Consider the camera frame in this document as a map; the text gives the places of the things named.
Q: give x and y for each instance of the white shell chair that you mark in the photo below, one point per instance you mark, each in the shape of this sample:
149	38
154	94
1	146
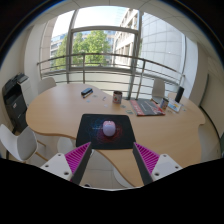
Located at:
158	88
46	85

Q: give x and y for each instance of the grey metal balcony railing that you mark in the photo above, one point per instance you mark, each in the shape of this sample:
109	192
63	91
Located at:
106	54

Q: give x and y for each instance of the black mouse pad red print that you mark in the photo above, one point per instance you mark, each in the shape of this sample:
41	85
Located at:
90	133

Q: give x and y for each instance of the white chair wooden legs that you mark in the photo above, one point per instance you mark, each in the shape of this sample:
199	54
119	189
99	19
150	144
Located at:
20	143

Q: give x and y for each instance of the black upright speaker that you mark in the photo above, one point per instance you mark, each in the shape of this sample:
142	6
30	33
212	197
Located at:
179	94

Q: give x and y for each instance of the black and white office printer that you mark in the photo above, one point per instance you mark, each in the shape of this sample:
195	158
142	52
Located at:
14	101

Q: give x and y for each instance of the white and blue booklet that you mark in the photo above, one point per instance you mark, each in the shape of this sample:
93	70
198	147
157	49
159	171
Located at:
174	106

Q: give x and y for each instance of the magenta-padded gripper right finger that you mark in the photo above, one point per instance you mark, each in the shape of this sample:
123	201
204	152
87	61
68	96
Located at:
148	159

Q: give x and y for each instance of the red and grey magazine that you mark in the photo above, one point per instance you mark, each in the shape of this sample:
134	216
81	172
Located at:
146	107

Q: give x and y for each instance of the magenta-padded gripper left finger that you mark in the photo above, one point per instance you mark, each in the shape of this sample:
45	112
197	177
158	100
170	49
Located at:
77	159

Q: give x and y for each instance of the white round table base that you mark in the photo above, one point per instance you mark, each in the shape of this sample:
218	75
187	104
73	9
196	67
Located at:
65	146
121	178

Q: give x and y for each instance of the printed mug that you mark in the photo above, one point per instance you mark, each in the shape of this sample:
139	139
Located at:
117	97
164	104

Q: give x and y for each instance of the pink and lilac computer mouse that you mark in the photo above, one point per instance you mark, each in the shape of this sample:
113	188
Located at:
109	128

